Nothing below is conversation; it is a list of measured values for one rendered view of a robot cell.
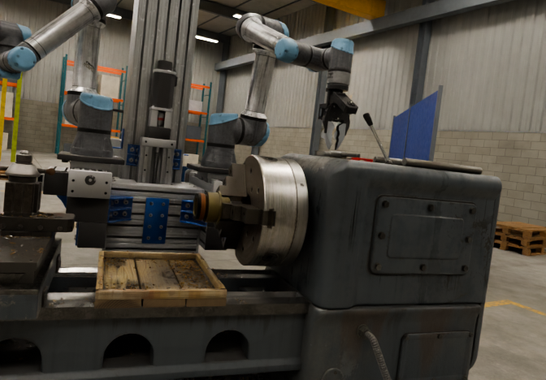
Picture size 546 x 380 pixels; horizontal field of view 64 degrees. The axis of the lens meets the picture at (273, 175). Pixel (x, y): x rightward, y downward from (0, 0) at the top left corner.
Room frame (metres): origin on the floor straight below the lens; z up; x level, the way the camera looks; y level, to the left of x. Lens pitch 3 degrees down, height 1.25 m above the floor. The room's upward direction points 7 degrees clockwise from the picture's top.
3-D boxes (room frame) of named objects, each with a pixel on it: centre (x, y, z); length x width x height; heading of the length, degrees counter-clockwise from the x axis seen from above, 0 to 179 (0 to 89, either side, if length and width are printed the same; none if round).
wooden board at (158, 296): (1.17, 0.28, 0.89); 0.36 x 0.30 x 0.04; 21
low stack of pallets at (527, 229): (8.05, -4.66, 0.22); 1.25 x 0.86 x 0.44; 124
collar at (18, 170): (1.12, 0.64, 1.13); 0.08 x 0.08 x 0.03
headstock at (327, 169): (1.43, -0.35, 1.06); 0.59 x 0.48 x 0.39; 111
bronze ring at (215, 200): (1.22, 0.16, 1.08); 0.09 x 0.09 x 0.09; 21
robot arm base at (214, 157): (1.85, 0.23, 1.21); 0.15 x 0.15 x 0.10
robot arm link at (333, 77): (1.50, -0.18, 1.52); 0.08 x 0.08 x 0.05
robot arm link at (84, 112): (1.66, 0.69, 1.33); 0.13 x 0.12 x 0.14; 45
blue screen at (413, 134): (7.75, -2.26, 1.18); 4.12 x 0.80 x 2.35; 173
